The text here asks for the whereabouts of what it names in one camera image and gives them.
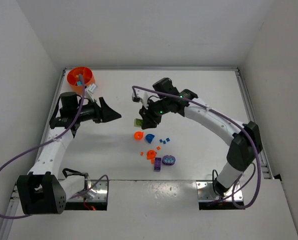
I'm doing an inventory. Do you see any purple rounded flower lego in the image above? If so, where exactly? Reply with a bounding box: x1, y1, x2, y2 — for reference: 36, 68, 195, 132
161, 155, 176, 166

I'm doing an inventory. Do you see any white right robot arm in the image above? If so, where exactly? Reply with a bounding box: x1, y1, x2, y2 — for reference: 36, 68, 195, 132
132, 77, 263, 197

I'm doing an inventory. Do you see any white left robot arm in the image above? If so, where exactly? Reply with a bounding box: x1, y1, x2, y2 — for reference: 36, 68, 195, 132
16, 91, 122, 215

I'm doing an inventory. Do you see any blue rounded lego piece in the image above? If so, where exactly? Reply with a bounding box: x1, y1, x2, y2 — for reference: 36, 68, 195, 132
145, 133, 155, 144

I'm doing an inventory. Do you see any orange round lego piece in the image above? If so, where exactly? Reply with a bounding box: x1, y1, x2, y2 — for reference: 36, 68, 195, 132
146, 149, 157, 160
133, 131, 144, 141

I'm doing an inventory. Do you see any orange divided round container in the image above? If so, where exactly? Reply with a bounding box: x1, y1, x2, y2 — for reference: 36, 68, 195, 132
66, 66, 96, 95

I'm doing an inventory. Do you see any purple 2x4 lego brick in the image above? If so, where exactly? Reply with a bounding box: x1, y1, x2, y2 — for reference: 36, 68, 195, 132
153, 157, 162, 172

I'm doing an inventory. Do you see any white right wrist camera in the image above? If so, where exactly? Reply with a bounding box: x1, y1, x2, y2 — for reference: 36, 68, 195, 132
131, 89, 149, 109

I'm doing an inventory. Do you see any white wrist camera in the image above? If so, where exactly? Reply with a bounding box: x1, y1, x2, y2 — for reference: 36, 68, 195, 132
85, 83, 98, 100
131, 89, 149, 109

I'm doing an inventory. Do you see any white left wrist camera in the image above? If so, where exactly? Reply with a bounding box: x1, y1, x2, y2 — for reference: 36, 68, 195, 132
85, 83, 98, 100

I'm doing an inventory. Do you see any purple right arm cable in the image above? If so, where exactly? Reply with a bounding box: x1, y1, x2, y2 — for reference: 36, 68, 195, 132
131, 85, 262, 210

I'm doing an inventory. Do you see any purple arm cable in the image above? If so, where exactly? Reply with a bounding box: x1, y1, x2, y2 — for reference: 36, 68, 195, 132
131, 85, 262, 210
0, 73, 110, 220

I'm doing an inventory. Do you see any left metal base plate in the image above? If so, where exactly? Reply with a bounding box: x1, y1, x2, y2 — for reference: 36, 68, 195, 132
68, 180, 109, 203

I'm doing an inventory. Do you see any metal base plate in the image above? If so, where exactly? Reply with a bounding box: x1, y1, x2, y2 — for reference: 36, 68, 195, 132
195, 181, 244, 203
68, 180, 109, 203

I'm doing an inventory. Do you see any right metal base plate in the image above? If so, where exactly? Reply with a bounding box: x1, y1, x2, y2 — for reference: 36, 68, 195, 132
195, 181, 244, 203

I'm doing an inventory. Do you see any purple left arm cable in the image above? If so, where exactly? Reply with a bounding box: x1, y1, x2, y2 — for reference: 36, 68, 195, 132
0, 73, 110, 220

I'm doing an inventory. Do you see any aluminium table frame rail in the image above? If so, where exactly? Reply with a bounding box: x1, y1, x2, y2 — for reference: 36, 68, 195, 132
235, 68, 274, 179

